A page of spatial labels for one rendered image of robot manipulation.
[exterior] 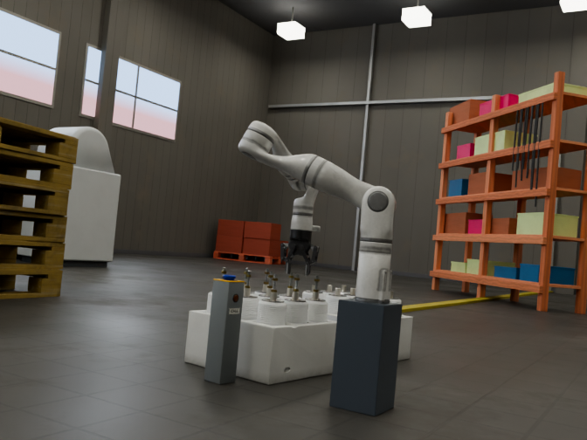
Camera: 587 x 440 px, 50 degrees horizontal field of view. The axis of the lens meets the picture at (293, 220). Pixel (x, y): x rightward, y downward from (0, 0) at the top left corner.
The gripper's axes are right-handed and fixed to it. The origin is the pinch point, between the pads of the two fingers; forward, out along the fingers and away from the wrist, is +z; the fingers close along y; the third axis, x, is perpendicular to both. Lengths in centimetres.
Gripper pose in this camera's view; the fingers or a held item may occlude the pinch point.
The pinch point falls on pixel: (297, 271)
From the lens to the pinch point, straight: 217.6
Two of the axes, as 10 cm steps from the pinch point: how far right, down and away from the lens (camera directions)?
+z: -0.9, 10.0, -0.4
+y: 9.1, 0.7, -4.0
